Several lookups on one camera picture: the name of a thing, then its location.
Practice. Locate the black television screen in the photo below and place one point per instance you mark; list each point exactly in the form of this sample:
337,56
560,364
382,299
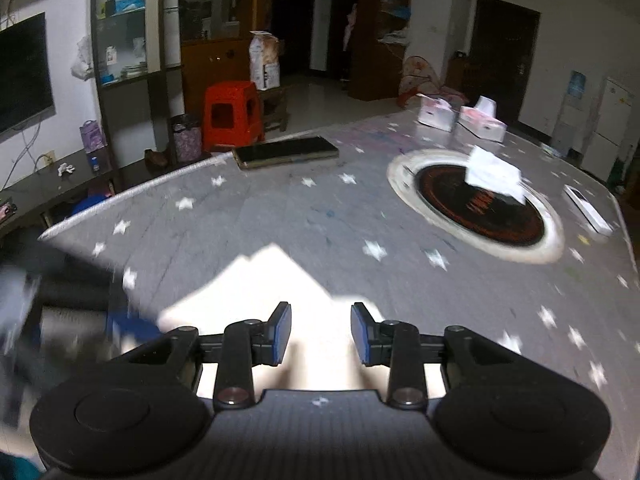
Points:
25,76

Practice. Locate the round black induction cooktop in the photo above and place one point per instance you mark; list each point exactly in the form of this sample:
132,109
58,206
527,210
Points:
432,183

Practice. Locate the small flat packet on table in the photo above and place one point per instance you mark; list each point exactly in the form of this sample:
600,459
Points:
549,151

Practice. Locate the dark entrance door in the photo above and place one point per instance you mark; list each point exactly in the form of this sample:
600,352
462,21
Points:
501,55

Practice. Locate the white paper bag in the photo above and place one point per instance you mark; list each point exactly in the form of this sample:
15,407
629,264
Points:
264,60

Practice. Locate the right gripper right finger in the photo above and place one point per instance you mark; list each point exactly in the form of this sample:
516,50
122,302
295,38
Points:
397,346

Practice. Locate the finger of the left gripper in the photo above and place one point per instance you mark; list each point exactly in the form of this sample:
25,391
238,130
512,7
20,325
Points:
126,329

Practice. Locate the water dispenser with blue bottle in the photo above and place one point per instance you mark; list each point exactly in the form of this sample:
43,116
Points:
570,114

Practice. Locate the pink tissue box with tissue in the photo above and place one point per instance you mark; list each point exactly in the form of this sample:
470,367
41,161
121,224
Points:
481,120

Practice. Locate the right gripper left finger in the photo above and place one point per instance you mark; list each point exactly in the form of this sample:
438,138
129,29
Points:
244,345

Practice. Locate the red plastic stool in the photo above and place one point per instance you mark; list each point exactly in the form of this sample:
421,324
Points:
232,116

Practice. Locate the white refrigerator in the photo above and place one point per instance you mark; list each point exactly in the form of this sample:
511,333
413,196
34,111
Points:
608,141

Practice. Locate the white remote control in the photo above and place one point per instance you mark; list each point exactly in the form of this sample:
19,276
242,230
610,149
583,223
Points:
588,211

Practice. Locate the cream garment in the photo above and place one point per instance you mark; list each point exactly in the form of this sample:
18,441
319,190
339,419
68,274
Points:
309,327

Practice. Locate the loose white tissue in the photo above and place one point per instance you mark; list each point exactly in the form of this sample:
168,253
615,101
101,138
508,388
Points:
485,170

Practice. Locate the strawberry print pet bed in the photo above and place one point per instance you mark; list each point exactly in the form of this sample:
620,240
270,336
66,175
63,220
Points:
418,77

